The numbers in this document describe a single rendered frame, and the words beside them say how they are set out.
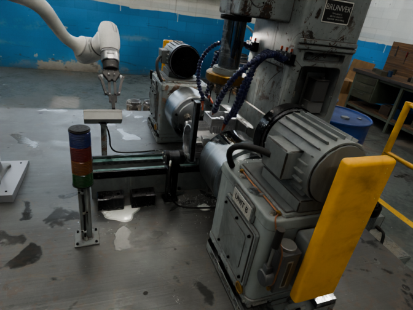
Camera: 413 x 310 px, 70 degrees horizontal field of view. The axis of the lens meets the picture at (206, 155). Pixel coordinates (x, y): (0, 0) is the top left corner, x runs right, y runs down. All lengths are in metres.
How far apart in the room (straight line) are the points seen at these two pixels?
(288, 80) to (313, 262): 0.73
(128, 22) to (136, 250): 6.02
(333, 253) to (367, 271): 0.52
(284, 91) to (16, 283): 1.11
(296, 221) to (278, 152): 0.17
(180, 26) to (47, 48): 2.73
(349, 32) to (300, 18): 0.23
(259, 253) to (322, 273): 0.15
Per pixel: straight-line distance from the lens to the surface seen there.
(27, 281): 1.06
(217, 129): 1.30
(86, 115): 1.45
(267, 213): 0.72
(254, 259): 0.81
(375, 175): 0.68
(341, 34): 1.33
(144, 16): 6.81
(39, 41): 6.93
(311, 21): 1.23
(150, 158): 1.38
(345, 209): 0.68
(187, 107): 1.50
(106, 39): 1.59
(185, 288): 0.99
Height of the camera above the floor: 1.58
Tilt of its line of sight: 27 degrees down
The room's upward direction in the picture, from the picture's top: 8 degrees clockwise
